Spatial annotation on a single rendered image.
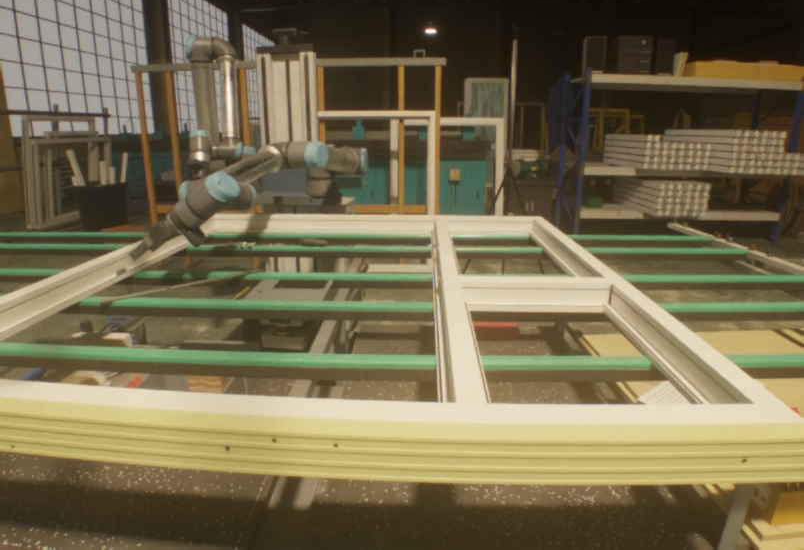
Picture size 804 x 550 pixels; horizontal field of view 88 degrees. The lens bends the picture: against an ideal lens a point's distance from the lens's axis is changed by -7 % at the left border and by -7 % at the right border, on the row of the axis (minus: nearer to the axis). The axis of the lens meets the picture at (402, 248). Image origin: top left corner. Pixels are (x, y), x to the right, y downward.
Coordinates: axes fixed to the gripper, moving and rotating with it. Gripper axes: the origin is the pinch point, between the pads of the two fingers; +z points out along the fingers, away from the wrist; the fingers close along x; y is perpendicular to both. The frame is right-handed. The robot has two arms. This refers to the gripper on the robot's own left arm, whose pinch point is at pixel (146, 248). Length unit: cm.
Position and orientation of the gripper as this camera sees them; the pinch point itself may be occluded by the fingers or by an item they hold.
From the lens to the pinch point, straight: 150.5
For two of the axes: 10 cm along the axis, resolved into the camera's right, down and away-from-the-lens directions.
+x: -0.5, 2.5, -9.7
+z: -8.2, 5.4, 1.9
